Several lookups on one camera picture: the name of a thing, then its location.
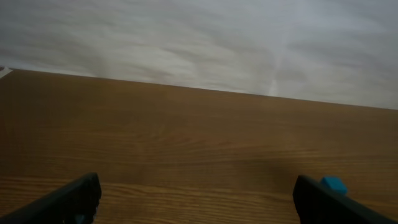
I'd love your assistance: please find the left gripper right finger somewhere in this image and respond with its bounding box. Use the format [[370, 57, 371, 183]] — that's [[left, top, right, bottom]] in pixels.
[[292, 174, 398, 224]]

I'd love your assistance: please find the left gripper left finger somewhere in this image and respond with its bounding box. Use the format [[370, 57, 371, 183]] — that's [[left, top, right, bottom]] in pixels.
[[0, 172, 102, 224]]

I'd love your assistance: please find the blue cube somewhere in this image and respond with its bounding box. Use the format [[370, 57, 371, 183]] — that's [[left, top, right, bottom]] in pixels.
[[320, 175, 348, 196]]

